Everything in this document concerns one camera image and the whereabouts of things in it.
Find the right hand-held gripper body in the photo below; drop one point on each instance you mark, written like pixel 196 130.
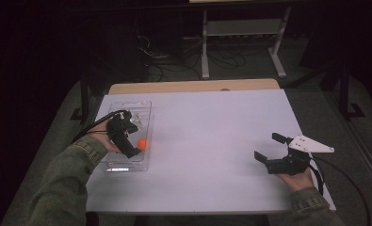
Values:
pixel 288 166

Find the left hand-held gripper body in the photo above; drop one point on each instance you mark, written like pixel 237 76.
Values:
pixel 119 128

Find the orange ball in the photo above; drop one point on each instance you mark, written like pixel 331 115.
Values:
pixel 142 143

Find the clear plastic tray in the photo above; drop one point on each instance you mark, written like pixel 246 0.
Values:
pixel 139 109

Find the person's left hand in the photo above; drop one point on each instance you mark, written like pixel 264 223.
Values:
pixel 103 138

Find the person's right hand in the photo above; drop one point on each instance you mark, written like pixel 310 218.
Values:
pixel 298 182

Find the black metal stand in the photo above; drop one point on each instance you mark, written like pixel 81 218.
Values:
pixel 84 94
pixel 345 94

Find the white board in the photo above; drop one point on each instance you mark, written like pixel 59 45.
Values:
pixel 205 132

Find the wooden table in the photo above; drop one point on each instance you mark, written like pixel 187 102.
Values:
pixel 190 86

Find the white metal stand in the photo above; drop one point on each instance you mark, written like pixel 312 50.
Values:
pixel 237 28

